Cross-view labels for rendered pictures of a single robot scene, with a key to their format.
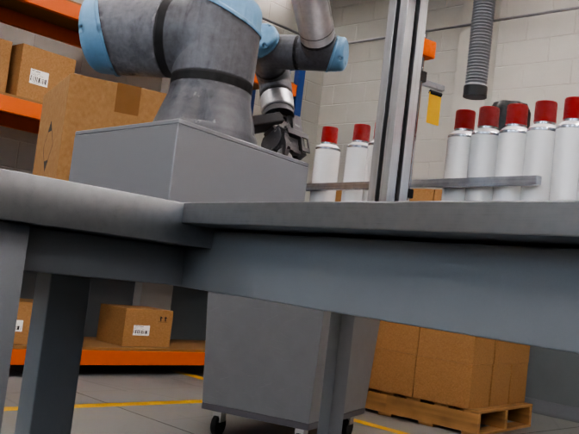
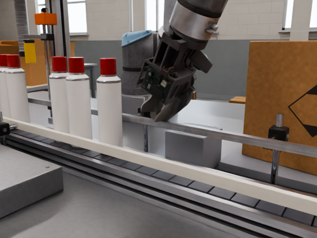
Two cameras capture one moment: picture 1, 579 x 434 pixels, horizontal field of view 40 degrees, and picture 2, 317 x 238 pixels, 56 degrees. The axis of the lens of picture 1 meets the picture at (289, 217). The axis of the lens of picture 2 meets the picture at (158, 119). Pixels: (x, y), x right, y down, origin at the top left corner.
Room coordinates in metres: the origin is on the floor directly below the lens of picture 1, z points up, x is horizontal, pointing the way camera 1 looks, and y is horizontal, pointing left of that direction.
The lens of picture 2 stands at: (2.26, -0.16, 1.11)
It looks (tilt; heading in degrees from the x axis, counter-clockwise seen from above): 14 degrees down; 162
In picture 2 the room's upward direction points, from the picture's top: straight up
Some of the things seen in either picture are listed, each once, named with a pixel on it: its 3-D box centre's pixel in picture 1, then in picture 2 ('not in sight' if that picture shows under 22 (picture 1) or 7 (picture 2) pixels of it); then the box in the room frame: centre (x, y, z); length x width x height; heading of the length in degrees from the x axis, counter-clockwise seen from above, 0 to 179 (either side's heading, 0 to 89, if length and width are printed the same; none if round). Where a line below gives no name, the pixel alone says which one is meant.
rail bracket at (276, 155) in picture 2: not in sight; (273, 161); (1.85, 0.19, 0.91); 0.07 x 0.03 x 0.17; 126
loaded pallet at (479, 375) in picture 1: (428, 303); not in sight; (5.22, -0.96, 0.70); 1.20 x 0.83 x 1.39; 51
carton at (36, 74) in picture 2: not in sight; (25, 61); (-0.61, -0.43, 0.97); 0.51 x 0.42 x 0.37; 141
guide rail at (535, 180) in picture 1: (314, 187); (117, 115); (1.60, -0.04, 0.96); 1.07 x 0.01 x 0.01; 36
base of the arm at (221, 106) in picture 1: (207, 115); (137, 78); (1.11, 0.13, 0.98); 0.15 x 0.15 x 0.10
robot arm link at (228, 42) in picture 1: (214, 36); (138, 47); (1.12, 0.14, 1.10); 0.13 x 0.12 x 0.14; 74
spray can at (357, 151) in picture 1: (357, 176); (79, 103); (1.56, -0.12, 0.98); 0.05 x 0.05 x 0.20
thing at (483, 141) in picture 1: (483, 169); (7, 90); (1.29, -0.31, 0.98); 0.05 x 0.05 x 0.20
